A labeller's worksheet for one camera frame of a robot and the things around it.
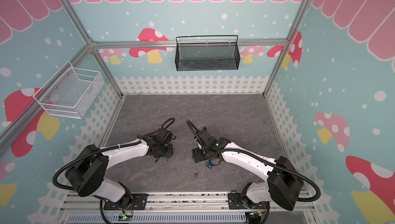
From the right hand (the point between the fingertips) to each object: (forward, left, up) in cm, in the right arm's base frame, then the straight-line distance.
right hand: (196, 155), depth 81 cm
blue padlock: (-3, -7, -8) cm, 11 cm away
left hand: (+4, +16, -8) cm, 19 cm away
